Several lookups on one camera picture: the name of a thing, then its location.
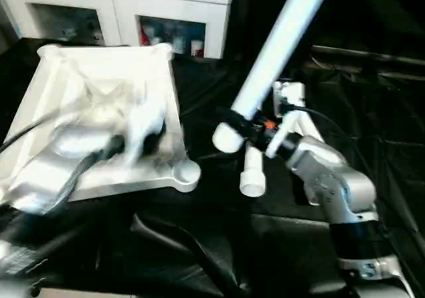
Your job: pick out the long black rod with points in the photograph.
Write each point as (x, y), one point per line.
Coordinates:
(365, 54)

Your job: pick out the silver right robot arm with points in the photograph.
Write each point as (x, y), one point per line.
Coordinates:
(325, 172)

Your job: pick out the black mat cover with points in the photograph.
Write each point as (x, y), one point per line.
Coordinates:
(382, 128)

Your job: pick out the red item behind glass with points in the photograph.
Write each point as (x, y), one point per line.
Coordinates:
(144, 36)

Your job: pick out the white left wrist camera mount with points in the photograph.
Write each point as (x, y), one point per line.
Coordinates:
(139, 128)

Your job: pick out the white plastic table leg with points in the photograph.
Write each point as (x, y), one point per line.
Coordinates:
(252, 178)
(275, 45)
(310, 128)
(312, 198)

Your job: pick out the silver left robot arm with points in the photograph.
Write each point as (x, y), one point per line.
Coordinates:
(76, 142)

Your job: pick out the white cabinet with glass doors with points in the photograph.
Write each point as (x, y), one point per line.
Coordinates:
(116, 6)

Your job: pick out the white plastic table top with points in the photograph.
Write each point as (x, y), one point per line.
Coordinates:
(83, 65)

